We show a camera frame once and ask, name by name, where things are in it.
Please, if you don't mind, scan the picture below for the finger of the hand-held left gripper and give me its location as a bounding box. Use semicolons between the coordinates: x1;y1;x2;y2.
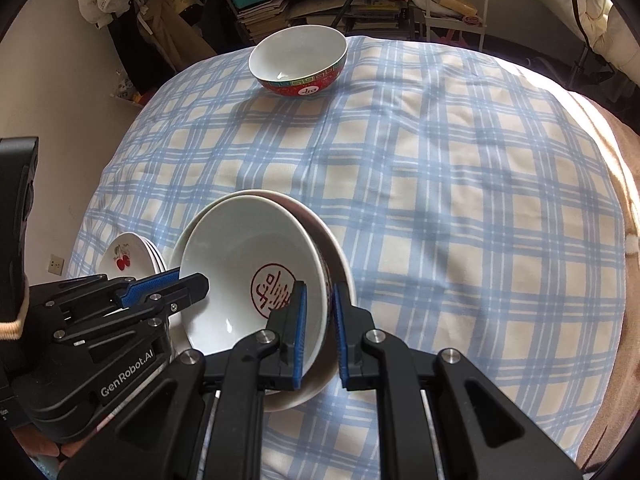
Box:
54;272;210;345
31;267;182;308

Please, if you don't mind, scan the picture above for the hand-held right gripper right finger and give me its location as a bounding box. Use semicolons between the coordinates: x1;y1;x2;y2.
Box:
332;282;583;480

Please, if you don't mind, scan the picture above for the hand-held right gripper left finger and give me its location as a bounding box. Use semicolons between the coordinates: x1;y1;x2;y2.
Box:
57;281;308;480

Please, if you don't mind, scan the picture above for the large white bowl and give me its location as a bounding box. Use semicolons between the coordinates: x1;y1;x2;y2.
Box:
167;188;357;414

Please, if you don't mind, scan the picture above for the red patterned bowl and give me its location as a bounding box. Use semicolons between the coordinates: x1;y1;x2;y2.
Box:
248;25;349;99
178;195;332;378

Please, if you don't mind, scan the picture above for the person's left hand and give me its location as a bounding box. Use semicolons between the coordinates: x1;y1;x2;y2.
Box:
9;425;70;470

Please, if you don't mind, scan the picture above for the blue plaid tablecloth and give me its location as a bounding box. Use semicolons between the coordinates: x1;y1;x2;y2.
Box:
67;34;635;480

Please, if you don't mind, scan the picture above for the clear plastic bag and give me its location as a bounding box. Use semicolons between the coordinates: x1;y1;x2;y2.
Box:
111;79;152;107

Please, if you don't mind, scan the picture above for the black coat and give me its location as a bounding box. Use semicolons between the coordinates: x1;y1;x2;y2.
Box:
111;4;168;97

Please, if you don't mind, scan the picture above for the beige coat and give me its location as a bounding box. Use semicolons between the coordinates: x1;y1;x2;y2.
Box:
144;0;222;75

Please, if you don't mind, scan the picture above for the stack of books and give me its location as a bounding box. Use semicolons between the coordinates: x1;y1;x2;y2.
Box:
234;0;412;45

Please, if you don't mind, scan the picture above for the white metal cart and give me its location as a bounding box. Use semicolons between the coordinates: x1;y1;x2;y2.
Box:
404;0;489;54

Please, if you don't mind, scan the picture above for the white pillow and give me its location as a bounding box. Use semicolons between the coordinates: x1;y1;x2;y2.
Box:
559;0;640;88

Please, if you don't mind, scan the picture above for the beige cord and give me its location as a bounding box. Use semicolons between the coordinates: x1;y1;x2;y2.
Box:
0;302;26;342

